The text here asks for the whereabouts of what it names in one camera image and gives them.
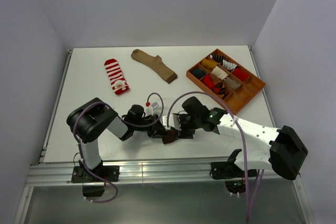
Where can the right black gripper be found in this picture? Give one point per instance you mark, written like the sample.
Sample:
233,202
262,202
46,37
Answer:
184,134

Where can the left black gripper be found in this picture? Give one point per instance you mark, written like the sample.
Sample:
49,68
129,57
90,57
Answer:
157,130

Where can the brown striped cuff sock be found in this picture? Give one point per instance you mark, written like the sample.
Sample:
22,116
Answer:
170,137

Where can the argyle patterned sock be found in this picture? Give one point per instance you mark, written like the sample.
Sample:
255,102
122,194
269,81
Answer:
220,90

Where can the tan beige sock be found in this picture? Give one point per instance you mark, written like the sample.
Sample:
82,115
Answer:
156,64

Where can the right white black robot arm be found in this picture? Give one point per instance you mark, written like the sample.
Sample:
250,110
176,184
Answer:
280,150

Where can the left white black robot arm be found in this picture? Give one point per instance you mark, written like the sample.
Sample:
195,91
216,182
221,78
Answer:
90,120

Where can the red rolled sock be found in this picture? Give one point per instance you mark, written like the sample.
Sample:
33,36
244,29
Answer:
240,74
207,81

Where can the dark teal rolled sock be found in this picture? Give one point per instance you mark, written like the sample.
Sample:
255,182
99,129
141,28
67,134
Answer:
198,73

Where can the orange compartment organizer tray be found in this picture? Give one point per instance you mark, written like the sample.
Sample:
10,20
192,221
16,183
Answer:
237,98

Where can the grey rolled sock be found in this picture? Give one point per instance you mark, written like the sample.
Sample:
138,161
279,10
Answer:
232,84

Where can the red white striped santa sock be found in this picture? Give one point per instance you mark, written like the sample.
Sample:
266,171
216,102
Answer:
116,77

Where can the cream rolled sock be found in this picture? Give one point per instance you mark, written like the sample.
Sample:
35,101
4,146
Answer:
219,73

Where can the mustard yellow rolled sock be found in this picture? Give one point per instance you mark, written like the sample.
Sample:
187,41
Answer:
208,64

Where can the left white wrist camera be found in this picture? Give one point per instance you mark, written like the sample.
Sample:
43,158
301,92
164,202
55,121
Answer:
151,107

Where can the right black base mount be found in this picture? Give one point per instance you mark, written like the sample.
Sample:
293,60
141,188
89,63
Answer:
233,177

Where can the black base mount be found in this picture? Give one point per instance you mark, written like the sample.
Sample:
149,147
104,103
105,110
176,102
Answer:
233,177
94,182

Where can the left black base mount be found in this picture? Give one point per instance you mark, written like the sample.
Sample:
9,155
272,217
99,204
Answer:
94,182

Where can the aluminium frame rail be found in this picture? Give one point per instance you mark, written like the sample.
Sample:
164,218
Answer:
49,196

